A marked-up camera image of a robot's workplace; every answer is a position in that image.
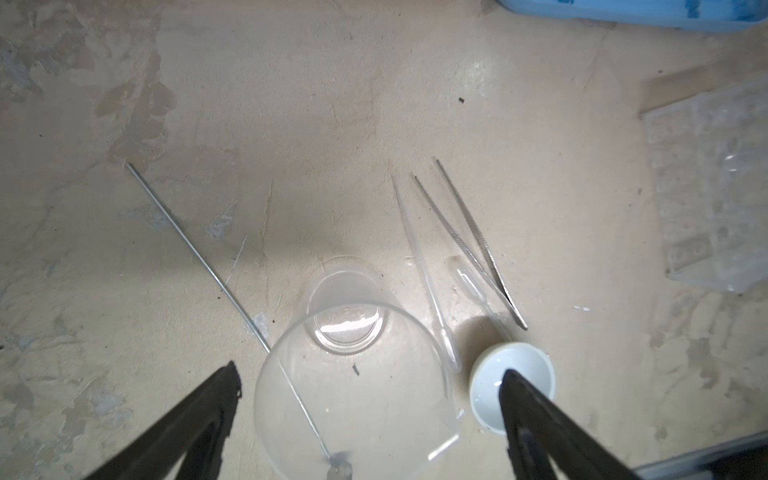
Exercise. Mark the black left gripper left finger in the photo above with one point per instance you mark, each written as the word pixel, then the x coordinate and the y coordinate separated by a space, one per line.
pixel 192 435

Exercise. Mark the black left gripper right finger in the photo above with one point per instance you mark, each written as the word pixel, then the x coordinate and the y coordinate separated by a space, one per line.
pixel 540 434

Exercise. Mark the white ceramic crucible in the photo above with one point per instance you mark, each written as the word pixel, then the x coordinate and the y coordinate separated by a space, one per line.
pixel 487 374

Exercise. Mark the long metal spatula rod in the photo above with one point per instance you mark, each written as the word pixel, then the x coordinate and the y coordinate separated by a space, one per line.
pixel 204 264

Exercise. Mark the clear glass flask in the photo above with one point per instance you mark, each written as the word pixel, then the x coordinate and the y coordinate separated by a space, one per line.
pixel 356 387

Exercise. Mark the metal tweezers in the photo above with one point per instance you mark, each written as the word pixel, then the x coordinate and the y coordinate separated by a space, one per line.
pixel 487 268

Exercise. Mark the blue plastic lid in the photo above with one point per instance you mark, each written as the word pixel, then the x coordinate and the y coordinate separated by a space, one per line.
pixel 693 15

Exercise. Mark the aluminium mounting rail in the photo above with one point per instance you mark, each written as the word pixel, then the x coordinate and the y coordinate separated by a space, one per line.
pixel 743 458

